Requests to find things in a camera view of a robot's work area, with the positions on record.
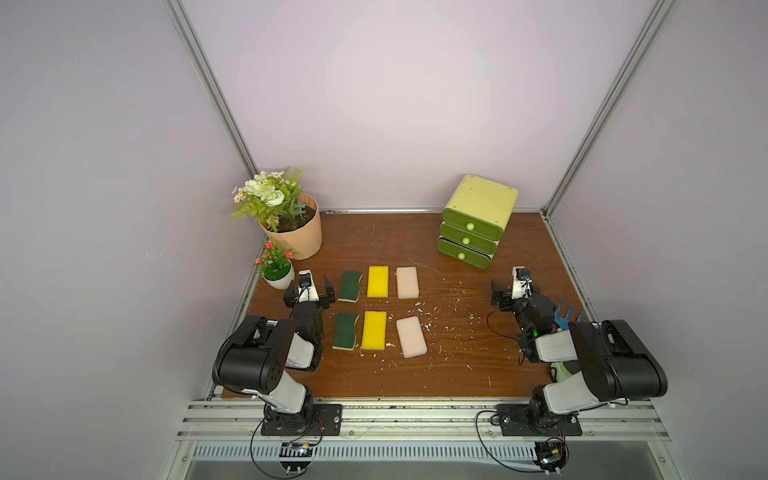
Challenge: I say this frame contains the yellow green sponge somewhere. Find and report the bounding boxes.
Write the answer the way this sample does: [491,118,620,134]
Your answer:
[337,270,362,303]
[332,312,359,351]

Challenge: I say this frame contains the yellow side up sponge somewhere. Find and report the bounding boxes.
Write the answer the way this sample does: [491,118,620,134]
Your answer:
[367,266,389,298]

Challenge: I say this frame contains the green drawer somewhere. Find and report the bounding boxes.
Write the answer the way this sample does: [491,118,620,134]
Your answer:
[437,237,493,270]
[442,208,509,241]
[439,222,498,256]

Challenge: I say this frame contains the large yellow sponge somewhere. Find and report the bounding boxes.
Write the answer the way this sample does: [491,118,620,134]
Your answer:
[361,311,387,350]

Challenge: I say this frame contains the beige sponge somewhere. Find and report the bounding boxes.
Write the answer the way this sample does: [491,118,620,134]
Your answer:
[396,316,427,359]
[396,266,420,299]

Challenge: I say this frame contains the green pink drawer cabinet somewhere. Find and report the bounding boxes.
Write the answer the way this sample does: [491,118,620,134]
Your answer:
[436,174,520,271]

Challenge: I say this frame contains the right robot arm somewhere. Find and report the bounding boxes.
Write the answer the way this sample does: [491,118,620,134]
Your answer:
[491,279,668,431]

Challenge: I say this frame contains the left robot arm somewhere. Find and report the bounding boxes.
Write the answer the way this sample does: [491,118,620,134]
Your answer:
[212,270,336,435]

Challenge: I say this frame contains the small white flower pot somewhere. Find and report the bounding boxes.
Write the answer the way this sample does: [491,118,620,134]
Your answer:
[262,262,295,291]

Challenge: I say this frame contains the pink flowers small plant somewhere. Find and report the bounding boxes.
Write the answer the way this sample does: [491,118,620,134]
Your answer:
[255,240,293,281]

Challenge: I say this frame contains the blue garden rake tool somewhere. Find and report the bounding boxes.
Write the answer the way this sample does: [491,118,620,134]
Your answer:
[554,299,585,331]

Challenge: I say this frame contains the white flowers green plant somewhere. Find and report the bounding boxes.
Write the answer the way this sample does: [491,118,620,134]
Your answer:
[231,167,306,233]

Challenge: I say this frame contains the left electronics board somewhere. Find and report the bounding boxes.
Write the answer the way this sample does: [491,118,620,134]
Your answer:
[278,441,316,478]

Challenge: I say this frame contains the electronics board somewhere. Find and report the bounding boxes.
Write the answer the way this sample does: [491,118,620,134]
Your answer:
[534,437,570,475]
[278,441,316,478]

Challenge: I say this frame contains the right electronics board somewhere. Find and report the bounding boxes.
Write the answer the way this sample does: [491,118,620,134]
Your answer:
[534,437,570,475]

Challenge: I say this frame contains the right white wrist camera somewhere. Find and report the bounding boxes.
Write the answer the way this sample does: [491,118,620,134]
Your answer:
[511,266,533,300]

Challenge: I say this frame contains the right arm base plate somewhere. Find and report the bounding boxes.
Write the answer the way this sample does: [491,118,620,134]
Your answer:
[491,403,583,437]

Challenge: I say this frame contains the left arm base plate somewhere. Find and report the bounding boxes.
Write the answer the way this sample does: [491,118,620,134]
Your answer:
[260,403,343,437]

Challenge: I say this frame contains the left black base cable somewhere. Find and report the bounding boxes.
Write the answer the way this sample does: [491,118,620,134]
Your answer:
[249,416,325,480]

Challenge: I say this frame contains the black base cable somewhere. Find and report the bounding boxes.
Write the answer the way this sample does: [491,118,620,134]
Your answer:
[474,409,544,474]
[249,416,325,480]

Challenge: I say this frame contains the aluminium front rail frame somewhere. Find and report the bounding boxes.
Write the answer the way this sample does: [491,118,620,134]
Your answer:
[160,398,689,479]

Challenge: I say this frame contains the right black base cable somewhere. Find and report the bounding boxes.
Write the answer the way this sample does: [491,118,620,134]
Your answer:
[474,409,544,474]

